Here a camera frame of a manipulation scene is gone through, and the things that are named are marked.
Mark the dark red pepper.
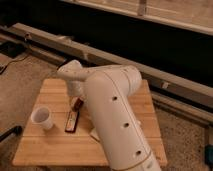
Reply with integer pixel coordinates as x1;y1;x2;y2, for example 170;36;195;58
71;97;83;111

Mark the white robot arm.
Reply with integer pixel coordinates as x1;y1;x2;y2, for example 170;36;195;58
57;60;161;171

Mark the white plastic cup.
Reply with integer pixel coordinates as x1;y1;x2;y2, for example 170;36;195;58
30;106;53;130

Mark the wooden table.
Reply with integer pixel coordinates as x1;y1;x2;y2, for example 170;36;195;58
13;79;167;166

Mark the beige sponge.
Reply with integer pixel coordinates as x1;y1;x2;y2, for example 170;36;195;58
90;128;100;142

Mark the black object at left edge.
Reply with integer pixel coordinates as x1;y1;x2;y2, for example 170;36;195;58
0;126;22;142

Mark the black cable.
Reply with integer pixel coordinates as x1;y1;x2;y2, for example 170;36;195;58
0;53;30;76

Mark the long metal rail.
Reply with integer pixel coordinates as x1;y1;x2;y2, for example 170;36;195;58
0;22;213;126

